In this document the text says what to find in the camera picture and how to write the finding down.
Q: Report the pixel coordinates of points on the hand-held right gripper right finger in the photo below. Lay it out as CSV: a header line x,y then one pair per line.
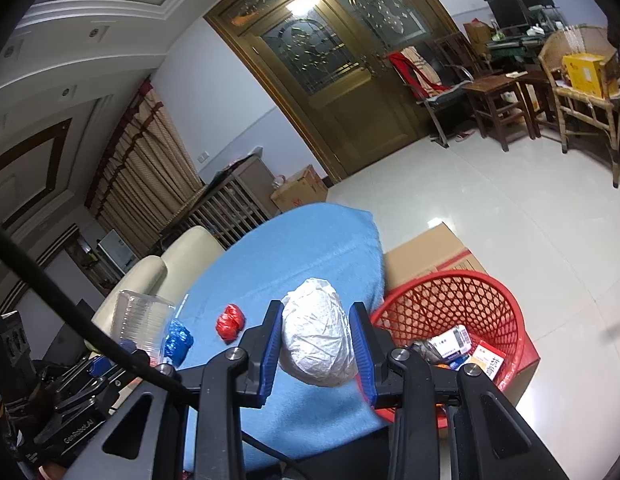
x,y
362,355

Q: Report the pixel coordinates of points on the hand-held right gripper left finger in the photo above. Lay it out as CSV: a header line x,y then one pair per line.
x,y
272,355

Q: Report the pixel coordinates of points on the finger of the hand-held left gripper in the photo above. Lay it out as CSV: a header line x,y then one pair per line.
x,y
135,360
75,382

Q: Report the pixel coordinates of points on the clear plastic cup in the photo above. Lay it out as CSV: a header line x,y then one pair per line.
x,y
140,320

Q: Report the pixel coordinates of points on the white paper ball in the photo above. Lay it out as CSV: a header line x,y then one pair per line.
x,y
317,335

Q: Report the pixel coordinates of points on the red plastic mesh basket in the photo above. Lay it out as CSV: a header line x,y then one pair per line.
x,y
455,275

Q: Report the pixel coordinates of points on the blue crumpled wrapper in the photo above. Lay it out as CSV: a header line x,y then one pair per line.
x,y
177,342

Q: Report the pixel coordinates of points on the red crumpled wrapper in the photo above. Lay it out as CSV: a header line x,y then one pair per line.
x,y
229,322

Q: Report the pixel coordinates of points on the white blue striped box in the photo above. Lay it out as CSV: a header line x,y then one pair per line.
x,y
455,340

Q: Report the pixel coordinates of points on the blue white packet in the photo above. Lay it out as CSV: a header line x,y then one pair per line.
x,y
457,361

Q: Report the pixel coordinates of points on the white appliance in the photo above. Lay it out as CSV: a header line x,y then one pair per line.
x,y
117,252

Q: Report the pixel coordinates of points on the blue tablecloth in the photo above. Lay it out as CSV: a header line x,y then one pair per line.
x,y
300,245

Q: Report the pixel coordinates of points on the cream leather sofa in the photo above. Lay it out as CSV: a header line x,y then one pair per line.
x,y
190,250

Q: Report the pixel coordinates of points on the large brown cardboard box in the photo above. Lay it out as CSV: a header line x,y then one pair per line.
x,y
430,250

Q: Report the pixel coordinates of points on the red white box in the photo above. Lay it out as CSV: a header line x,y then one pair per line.
x,y
490,360

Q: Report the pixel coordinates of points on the small cardboard box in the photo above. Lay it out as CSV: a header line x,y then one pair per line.
x,y
300,192

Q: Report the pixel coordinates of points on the beige striped curtain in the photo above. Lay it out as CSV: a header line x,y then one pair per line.
x,y
145,170

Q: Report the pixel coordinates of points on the golden glass double door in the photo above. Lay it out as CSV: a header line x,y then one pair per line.
x,y
350,110

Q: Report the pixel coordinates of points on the red striped cloth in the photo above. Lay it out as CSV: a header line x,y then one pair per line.
x,y
415,70

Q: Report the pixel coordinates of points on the dark wooden stool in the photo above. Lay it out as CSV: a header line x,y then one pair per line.
x,y
490,87
540,85

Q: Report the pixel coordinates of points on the dark wooden chair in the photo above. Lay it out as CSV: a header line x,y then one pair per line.
x,y
460,50

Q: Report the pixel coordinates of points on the wicker armchair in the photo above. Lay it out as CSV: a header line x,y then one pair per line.
x,y
570,95

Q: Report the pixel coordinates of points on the dark computer desk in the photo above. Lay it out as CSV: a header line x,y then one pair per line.
x,y
515,42

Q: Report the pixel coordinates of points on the yellow box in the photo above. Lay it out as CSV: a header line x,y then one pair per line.
x,y
587,75

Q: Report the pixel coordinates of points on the black monitor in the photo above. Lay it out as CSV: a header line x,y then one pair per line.
x,y
507,10

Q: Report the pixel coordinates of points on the wooden slatted rail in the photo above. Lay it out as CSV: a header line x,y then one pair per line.
x,y
215,215

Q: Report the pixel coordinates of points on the white wall socket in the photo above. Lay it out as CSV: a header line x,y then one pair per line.
x,y
203,156

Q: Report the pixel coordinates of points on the metal frame chair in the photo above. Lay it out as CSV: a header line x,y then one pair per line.
x,y
440,100

